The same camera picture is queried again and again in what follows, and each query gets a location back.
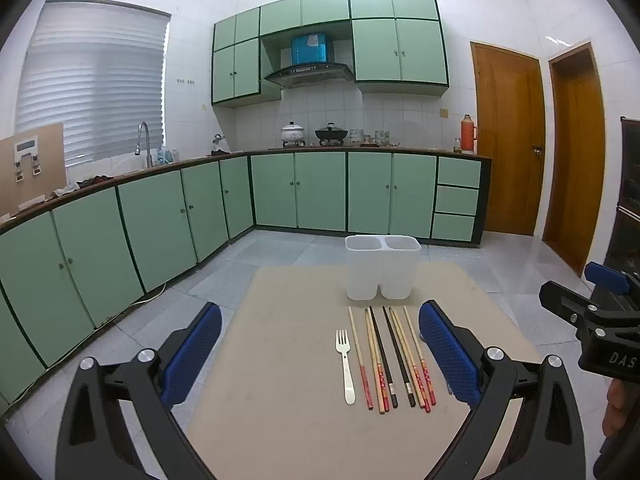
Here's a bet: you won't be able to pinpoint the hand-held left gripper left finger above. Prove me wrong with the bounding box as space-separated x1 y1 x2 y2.
55 302 223 480

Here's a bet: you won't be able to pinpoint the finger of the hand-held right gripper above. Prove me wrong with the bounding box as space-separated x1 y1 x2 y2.
538 281 603 332
583 261 640 306

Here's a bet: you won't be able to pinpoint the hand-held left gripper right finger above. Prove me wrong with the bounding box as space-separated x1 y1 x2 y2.
417 300 586 480

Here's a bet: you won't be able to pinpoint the red-ended wooden chopstick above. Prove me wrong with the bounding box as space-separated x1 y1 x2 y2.
394 310 432 414
348 306 374 409
403 306 437 406
366 310 392 413

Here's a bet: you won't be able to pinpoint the plain wooden chopstick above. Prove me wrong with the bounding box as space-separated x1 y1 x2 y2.
364 308 388 415
389 307 426 408

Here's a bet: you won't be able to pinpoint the black chopstick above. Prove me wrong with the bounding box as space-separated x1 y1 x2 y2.
369 306 399 409
382 306 417 408

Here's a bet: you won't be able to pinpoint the white plastic fork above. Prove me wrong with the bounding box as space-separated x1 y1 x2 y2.
335 330 357 406

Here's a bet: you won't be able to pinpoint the white two-compartment utensil holder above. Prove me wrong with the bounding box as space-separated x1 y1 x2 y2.
345 235 422 302

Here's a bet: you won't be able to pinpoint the person's right hand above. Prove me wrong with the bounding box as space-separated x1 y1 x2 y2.
602 375 627 440

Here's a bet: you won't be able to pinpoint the beige table mat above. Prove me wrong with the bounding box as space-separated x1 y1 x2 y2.
187 261 546 480

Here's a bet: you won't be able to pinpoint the wooden door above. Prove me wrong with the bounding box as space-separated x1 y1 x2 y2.
470 41 547 237
542 42 608 276

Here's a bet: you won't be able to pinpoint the red thermos flask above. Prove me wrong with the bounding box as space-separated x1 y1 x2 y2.
460 114 478 153

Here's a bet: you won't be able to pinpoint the dark red cloth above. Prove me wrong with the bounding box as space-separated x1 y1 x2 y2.
75 175 116 191

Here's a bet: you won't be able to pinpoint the steel kitchen faucet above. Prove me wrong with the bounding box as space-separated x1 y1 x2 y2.
136 121 153 170

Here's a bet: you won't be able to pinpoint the green base cabinets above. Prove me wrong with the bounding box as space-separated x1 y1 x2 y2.
0 147 493 411

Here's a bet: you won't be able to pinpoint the white lidded pot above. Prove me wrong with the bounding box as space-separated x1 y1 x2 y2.
281 121 306 147

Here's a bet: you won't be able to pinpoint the black wok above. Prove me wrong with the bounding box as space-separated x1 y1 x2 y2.
315 122 349 146

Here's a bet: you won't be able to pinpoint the white window blind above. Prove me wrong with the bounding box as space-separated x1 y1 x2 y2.
14 0 172 166

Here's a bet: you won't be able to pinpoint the black range hood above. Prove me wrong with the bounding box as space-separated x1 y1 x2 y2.
264 62 353 90

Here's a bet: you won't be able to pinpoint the blue box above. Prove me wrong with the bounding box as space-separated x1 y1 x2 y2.
291 32 331 66

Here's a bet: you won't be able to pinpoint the white power cord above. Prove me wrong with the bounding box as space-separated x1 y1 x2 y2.
134 282 167 307

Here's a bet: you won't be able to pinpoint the green wall cabinets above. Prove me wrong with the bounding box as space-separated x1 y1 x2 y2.
211 0 450 108

